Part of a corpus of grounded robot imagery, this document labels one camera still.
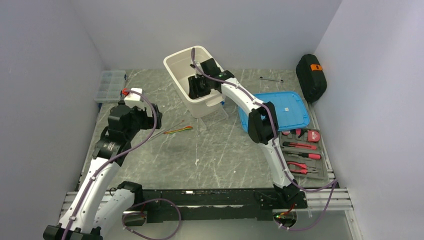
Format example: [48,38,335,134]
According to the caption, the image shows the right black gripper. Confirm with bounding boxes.
[188,74,212,100]

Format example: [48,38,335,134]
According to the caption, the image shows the glass stirring rod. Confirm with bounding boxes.
[163,120,185,134]

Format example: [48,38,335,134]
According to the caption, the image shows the white plastic bin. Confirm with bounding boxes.
[163,45,234,119]

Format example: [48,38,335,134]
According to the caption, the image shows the blue plastic tray lid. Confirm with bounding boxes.
[253,91,310,132]

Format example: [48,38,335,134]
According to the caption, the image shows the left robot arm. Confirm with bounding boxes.
[42,100,163,240]

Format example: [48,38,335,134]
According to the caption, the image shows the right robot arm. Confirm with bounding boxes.
[188,58,300,208]

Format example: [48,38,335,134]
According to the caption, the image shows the clear test tube rack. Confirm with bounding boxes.
[197,107,229,131]

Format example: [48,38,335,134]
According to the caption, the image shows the clear compartment organizer box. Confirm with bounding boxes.
[93,70,127,104]

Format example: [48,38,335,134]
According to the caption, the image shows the silver wrench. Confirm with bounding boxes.
[259,76,284,83]

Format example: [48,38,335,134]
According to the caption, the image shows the black tool case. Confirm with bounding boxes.
[295,54,328,103]

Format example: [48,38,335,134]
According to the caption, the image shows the red utility knife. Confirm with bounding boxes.
[282,141,318,150]

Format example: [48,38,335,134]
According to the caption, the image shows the grey tool set tray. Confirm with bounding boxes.
[279,128,328,180]

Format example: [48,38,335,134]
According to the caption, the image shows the red tape measure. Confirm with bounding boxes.
[305,129,321,143]

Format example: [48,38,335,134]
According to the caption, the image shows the red pliers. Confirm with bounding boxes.
[286,161,318,175]

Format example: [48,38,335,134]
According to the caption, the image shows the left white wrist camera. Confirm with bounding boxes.
[121,87,144,109]

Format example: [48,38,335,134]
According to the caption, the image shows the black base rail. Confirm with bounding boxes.
[126,187,308,225]

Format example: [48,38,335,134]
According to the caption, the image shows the red handled screwdriver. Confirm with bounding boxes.
[284,151,321,160]

